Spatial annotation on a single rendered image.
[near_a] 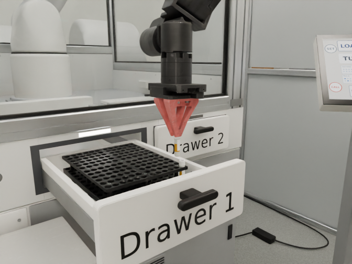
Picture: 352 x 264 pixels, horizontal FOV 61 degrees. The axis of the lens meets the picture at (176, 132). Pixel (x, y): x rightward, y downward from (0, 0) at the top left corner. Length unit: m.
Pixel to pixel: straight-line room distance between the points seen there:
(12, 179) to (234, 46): 0.74
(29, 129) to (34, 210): 0.18
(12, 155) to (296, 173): 1.91
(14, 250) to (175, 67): 0.45
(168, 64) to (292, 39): 1.72
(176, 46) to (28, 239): 0.47
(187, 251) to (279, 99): 1.45
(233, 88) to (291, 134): 1.25
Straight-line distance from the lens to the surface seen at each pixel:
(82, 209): 0.52
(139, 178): 0.55
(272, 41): 2.29
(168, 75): 0.53
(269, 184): 2.43
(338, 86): 1.17
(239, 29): 1.03
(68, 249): 0.64
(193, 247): 1.10
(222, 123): 0.98
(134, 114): 0.79
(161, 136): 0.82
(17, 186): 0.72
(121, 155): 0.68
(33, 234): 0.71
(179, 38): 0.53
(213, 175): 0.51
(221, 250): 1.22
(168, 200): 0.46
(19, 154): 0.70
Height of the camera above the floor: 1.11
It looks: 14 degrees down
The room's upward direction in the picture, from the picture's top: straight up
